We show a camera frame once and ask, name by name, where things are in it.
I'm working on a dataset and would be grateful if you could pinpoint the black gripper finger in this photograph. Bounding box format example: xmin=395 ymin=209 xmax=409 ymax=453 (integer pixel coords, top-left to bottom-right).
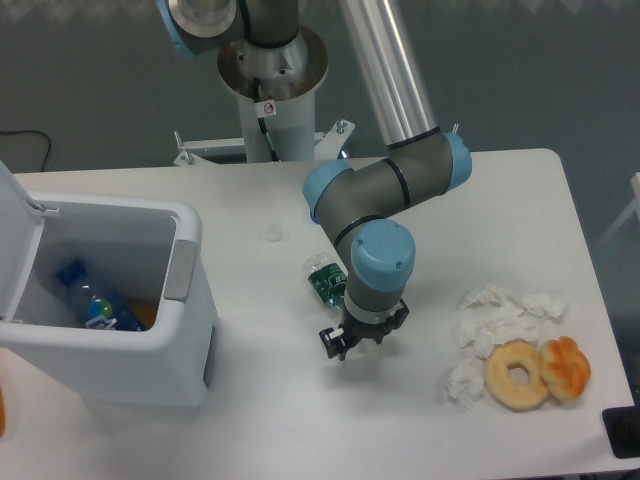
xmin=319 ymin=327 xmax=358 ymax=361
xmin=373 ymin=299 xmax=410 ymax=345

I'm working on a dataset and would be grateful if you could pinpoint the small crumpled white tissue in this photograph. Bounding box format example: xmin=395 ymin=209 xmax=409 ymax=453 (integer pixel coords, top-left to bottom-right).
xmin=446 ymin=359 xmax=485 ymax=412

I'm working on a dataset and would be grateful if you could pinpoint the white frame at right edge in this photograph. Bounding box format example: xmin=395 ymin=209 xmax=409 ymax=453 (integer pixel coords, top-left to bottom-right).
xmin=594 ymin=172 xmax=639 ymax=264

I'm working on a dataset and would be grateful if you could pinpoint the black device at edge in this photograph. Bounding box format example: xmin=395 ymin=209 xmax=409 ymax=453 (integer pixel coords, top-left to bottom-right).
xmin=602 ymin=406 xmax=639 ymax=459

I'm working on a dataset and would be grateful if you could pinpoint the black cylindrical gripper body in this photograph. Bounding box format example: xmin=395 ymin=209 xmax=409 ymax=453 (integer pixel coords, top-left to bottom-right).
xmin=341 ymin=310 xmax=379 ymax=344

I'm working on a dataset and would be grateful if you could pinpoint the white open trash bin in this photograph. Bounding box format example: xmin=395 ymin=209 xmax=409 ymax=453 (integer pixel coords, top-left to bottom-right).
xmin=1 ymin=170 xmax=218 ymax=406

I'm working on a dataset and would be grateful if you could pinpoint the large crumpled white tissue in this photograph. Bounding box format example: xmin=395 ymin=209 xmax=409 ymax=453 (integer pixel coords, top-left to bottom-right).
xmin=454 ymin=283 xmax=570 ymax=359

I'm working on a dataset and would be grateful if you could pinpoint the orange object at left edge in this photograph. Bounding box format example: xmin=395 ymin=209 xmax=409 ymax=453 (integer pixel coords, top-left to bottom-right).
xmin=0 ymin=387 xmax=7 ymax=438

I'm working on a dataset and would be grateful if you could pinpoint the black cable on floor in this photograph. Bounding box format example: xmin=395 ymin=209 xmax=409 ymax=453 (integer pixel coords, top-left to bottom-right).
xmin=0 ymin=129 xmax=53 ymax=172

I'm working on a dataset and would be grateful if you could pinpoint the orange item in bin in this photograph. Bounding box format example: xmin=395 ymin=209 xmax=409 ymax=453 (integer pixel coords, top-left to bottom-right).
xmin=129 ymin=300 xmax=158 ymax=330

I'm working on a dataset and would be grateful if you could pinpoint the white bottle cap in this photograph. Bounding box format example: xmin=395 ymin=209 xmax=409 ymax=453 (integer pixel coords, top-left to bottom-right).
xmin=264 ymin=224 xmax=284 ymax=243

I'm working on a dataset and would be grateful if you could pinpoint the black cable on pedestal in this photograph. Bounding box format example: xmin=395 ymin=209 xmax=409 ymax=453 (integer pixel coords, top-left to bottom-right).
xmin=252 ymin=77 xmax=281 ymax=162

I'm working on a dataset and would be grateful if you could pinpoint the orange glazed twisted bun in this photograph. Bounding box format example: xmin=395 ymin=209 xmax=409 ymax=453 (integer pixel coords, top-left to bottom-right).
xmin=539 ymin=336 xmax=591 ymax=401

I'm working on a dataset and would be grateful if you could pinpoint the blue bottle in bin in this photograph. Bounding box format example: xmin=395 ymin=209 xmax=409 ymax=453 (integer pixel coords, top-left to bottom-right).
xmin=56 ymin=260 xmax=146 ymax=332

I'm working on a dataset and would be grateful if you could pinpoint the clear bottle green label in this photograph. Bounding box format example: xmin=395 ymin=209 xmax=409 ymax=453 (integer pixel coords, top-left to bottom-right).
xmin=303 ymin=252 xmax=347 ymax=320

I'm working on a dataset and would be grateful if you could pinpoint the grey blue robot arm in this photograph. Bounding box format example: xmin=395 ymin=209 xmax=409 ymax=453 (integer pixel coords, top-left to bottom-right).
xmin=157 ymin=1 xmax=472 ymax=358

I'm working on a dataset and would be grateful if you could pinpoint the plain ring donut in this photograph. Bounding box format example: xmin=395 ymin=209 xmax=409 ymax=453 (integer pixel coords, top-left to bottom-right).
xmin=484 ymin=341 xmax=549 ymax=411

